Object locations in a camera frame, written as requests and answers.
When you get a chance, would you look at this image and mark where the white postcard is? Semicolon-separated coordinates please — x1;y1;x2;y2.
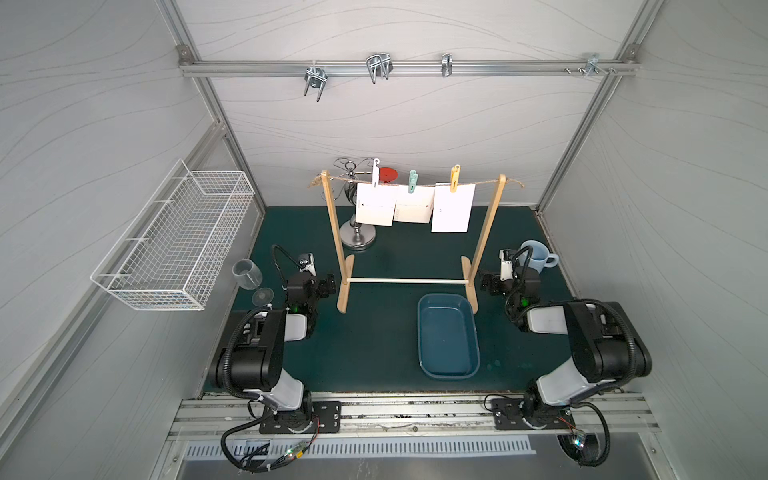
431;184;476;233
355;183;398;227
394;185;435;224

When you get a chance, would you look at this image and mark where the yellow wooden clothespin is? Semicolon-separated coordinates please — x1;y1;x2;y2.
449;164;461;193

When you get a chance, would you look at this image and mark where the green clothespin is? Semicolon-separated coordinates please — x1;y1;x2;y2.
408;170;418;194

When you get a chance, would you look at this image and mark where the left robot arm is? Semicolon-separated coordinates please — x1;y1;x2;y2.
212;271;336;422

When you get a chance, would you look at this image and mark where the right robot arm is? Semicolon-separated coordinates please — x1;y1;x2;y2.
480;265;652;426

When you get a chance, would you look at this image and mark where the light blue mug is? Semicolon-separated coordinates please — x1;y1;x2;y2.
518;240;560;273

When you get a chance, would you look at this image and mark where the clear glass cup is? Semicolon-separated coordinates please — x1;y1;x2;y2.
232;259;274;307

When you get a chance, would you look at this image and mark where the green table mat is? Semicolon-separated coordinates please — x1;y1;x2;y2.
250;206;570;393

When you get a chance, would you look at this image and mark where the metal stand with hooks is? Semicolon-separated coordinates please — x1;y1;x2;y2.
334;157;376;251

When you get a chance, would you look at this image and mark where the blue plastic tray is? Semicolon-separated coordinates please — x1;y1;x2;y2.
417;293;480;381

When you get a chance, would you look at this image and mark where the white clothespin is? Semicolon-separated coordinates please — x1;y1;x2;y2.
371;158;380;187

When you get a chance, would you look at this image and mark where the red round disc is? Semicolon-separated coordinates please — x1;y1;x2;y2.
378;167;398;184

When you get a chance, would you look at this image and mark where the left metal clamp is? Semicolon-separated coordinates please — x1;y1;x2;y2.
303;66;328;102

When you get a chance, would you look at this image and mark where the metal clamp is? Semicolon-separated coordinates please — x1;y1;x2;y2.
303;66;328;102
365;53;393;84

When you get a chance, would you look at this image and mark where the aluminium cross bar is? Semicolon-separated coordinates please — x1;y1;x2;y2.
180;58;641;78

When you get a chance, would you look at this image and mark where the middle metal clamp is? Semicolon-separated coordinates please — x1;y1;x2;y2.
365;53;393;84

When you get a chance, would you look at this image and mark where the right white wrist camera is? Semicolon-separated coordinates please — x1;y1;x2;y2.
499;249;516;282

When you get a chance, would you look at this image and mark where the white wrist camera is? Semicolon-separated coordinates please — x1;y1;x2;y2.
499;249;516;282
298;253;317;276

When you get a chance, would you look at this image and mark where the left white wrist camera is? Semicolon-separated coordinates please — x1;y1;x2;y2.
298;253;317;276

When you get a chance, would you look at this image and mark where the wooden drying rack frame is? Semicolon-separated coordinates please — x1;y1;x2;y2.
309;170;524;314

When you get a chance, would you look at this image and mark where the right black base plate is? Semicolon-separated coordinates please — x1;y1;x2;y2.
484;396;575;431

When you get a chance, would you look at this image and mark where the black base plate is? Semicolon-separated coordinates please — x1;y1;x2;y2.
484;396;575;431
259;401;341;435

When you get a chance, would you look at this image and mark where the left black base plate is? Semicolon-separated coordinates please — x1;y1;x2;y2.
259;401;341;435

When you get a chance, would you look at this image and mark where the right base cable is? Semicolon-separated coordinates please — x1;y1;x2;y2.
484;392;612;468

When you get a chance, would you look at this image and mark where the base cable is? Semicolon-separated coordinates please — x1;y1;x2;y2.
220;400;319;474
484;392;612;468

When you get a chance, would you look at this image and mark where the white wire basket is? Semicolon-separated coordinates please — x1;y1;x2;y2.
90;160;255;311

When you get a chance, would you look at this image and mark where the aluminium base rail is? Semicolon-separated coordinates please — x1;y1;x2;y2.
168;392;661;440

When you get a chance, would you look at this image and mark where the left base cable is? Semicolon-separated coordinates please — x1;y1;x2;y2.
220;400;319;474

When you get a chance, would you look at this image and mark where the small metal bracket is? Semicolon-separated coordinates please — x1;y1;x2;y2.
441;53;453;78

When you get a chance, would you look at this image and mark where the right metal bracket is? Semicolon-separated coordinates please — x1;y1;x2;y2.
563;55;618;78

